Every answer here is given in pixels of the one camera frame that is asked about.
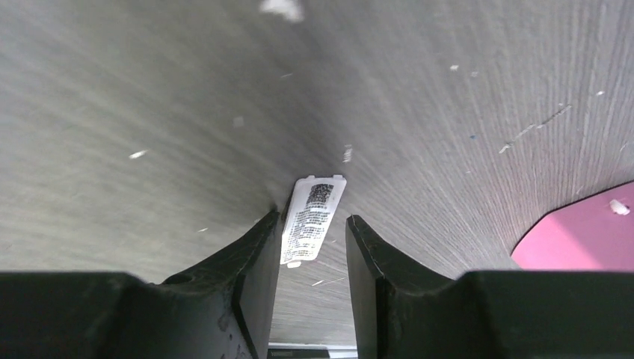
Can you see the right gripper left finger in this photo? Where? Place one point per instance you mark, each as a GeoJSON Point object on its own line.
{"type": "Point", "coordinates": [220, 307]}

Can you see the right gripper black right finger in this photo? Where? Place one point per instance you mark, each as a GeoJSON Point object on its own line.
{"type": "Point", "coordinates": [403, 309]}

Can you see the pink box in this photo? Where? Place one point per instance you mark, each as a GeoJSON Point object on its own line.
{"type": "Point", "coordinates": [593, 234]}

